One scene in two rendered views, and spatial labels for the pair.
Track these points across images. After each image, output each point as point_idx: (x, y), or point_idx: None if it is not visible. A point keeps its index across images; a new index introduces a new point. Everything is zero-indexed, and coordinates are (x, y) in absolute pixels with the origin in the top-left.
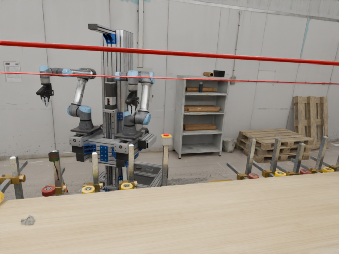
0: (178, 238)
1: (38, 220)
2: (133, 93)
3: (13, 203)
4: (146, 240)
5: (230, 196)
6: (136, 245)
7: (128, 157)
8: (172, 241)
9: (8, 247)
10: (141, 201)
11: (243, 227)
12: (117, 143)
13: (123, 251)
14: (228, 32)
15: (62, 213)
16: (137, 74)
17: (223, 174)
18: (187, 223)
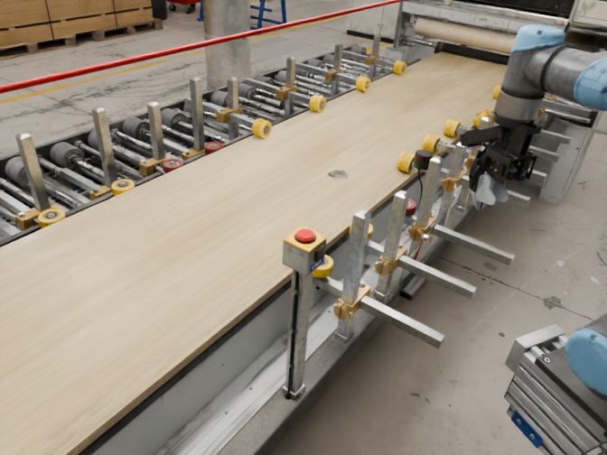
0: (148, 229)
1: (331, 179)
2: (498, 125)
3: (393, 178)
4: (188, 211)
5: (79, 355)
6: (193, 204)
7: (508, 388)
8: (154, 223)
9: (308, 160)
10: (255, 249)
11: (41, 288)
12: (546, 327)
13: (201, 195)
14: None
15: (324, 192)
16: (521, 46)
17: None
18: (147, 252)
